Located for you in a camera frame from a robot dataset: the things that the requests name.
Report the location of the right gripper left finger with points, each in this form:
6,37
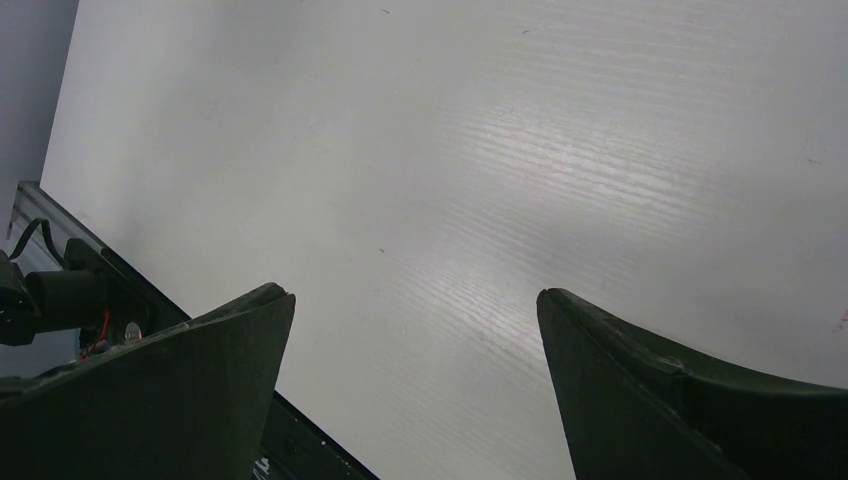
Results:
189,402

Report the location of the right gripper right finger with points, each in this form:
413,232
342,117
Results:
636,405

